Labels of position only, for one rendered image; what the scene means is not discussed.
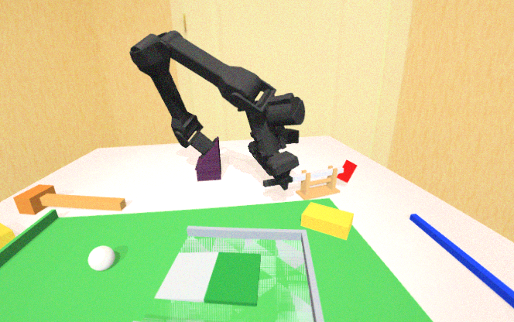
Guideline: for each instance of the yellow rectangular block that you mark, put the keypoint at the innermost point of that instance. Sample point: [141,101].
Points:
[327,220]
[6,235]

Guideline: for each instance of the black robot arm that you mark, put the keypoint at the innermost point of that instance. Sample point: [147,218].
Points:
[238,86]

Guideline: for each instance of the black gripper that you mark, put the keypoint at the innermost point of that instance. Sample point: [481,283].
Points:
[265,149]

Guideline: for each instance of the blue rod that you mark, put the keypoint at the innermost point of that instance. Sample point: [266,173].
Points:
[483,274]

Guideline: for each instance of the white ball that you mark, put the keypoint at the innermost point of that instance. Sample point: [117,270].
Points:
[101,258]

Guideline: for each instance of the green flat mat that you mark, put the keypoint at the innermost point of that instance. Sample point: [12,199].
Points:
[50,279]

